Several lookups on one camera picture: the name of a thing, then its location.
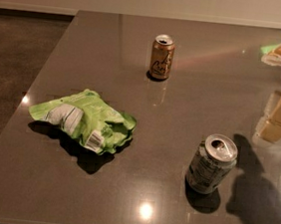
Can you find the green 7up can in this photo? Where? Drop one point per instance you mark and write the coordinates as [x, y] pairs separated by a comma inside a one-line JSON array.
[[214, 158]]

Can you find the green crumpled chip bag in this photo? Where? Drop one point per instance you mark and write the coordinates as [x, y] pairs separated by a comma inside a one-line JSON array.
[[87, 120]]

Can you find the orange soda can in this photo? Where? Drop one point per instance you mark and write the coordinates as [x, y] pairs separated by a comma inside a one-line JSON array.
[[161, 57]]

